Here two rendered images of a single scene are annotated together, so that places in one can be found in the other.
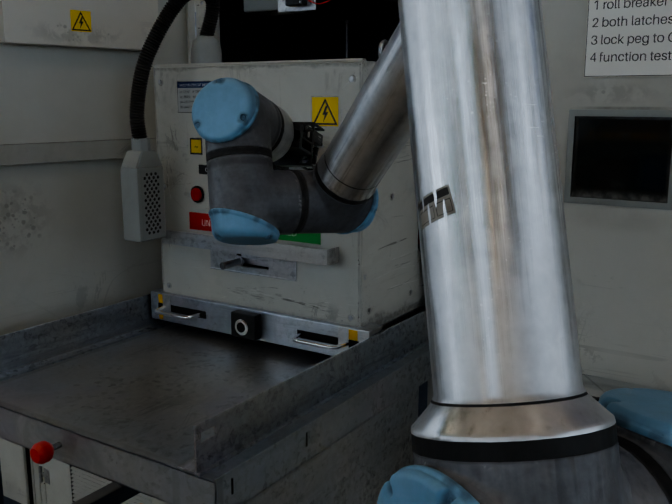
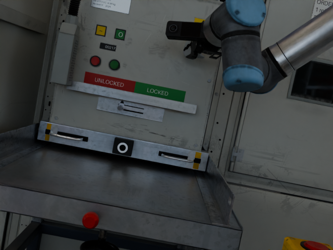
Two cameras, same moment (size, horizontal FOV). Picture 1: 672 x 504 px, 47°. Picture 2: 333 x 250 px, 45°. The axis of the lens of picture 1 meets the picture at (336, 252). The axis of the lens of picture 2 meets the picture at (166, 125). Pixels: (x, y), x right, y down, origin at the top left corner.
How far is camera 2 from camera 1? 0.88 m
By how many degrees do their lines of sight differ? 35
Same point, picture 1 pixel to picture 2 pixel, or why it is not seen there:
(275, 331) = (142, 151)
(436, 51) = not seen: outside the picture
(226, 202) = (250, 62)
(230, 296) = (108, 128)
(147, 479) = (181, 233)
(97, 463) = (132, 226)
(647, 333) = (314, 161)
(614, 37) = not seen: hidden behind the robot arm
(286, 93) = (177, 12)
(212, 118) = (246, 11)
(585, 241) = (293, 117)
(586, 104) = not seen: hidden behind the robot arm
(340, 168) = (294, 56)
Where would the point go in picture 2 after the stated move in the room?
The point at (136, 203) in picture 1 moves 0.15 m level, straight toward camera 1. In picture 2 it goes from (68, 58) to (101, 64)
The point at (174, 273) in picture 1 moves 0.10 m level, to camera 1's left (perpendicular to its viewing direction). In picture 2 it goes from (62, 110) to (30, 106)
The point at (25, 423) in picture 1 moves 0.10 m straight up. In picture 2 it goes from (55, 201) to (63, 154)
